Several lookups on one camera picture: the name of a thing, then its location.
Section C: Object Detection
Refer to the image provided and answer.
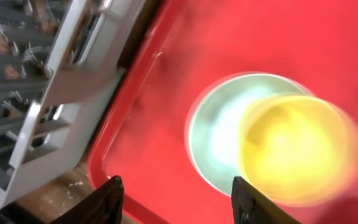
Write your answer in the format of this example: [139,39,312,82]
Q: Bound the light blue small bowl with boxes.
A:
[185,72,311,196]

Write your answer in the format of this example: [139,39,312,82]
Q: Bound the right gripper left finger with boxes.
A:
[50,175,124,224]

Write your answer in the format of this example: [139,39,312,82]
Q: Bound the yellow plastic cup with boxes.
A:
[237,95,358,207]

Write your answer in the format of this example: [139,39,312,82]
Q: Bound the red plastic tray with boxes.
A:
[88,0,358,223]

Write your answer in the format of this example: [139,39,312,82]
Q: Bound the grey dishwasher rack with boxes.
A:
[0,0,144,209]

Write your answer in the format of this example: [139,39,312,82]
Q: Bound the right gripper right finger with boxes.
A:
[231,176,300,224]

